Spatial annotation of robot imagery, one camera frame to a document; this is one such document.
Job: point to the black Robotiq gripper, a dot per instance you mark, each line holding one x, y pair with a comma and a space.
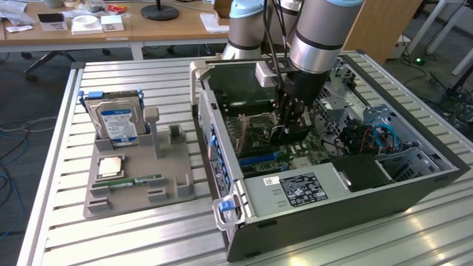
301, 88

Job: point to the Nvidia graphics card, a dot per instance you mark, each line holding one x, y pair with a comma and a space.
292, 137

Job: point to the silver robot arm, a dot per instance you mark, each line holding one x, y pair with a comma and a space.
317, 41

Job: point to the metal disk bay cage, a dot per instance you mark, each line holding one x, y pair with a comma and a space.
340, 110
406, 166

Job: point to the CPU socket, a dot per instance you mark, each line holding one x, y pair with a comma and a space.
260, 122

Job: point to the green motherboard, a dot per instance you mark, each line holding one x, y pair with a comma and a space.
306, 155

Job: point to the silver chipset heatsink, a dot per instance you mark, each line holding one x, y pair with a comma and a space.
302, 162

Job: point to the blue expansion slot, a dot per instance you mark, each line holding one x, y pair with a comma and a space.
258, 160

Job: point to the wooden cabinet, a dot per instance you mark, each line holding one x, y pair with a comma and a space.
384, 27

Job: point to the white paper stack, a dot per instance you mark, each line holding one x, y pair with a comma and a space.
214, 25

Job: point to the device with green light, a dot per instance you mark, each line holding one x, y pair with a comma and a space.
418, 61

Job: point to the brown cardboard box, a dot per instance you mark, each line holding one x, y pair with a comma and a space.
221, 9

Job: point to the grey power supply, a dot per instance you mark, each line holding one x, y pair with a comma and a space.
265, 194

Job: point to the black floor stand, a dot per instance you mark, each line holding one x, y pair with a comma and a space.
458, 88

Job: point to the black round lamp base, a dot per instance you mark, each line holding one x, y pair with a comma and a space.
158, 13

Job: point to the blue case release latch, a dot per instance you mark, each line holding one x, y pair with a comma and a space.
225, 207

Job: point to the open PC case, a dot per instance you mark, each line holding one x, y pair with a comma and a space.
332, 221

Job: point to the grey parts rack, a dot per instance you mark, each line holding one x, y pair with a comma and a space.
148, 171

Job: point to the hard disk with blue caddy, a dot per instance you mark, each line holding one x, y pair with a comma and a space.
115, 119

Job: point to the white labelled box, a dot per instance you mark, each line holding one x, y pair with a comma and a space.
111, 23

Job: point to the green RAM stick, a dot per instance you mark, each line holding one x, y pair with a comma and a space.
125, 182

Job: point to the red packet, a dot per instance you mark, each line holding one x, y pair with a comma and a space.
113, 9

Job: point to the silver CPU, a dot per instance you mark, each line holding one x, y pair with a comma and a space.
109, 166

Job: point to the flat white box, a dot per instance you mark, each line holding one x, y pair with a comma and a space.
87, 31

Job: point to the white tape roll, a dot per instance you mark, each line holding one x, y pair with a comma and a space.
79, 21

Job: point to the wooden desk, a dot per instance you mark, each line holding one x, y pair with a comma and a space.
55, 37

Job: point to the black chair base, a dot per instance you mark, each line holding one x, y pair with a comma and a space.
48, 59

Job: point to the black-topped white box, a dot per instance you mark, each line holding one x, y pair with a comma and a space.
53, 23

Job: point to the grey cup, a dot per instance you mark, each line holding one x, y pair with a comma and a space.
53, 3

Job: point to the white printed card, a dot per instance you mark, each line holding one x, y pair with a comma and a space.
19, 28

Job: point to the clear plastic bag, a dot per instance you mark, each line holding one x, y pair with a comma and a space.
15, 12

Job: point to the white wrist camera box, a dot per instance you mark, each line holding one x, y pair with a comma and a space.
265, 74

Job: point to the black plastic fan duct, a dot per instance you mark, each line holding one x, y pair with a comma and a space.
361, 171

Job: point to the white table frame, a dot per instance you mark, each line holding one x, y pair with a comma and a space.
442, 22

